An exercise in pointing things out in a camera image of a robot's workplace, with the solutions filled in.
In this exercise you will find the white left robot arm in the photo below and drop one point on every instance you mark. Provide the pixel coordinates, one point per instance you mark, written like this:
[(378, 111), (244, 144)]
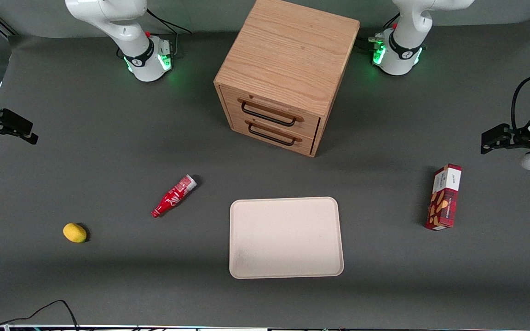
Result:
[(405, 41)]

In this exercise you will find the wooden drawer cabinet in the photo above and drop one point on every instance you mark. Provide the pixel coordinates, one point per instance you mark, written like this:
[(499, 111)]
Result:
[(288, 50)]

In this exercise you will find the yellow lemon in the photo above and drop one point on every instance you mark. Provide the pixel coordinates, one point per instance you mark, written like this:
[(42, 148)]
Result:
[(74, 232)]

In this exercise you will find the beige rectangular tray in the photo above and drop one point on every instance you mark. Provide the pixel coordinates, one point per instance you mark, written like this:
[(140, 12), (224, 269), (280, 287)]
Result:
[(285, 239)]

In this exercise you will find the red cola bottle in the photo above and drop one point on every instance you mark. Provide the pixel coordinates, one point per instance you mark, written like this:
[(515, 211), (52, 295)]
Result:
[(173, 196)]

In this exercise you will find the red cookie box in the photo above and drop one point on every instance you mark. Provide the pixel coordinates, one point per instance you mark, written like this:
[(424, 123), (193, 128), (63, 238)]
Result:
[(444, 202)]

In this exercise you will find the wooden drawer front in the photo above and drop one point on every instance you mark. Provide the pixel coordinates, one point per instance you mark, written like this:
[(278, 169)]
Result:
[(304, 143), (308, 123)]

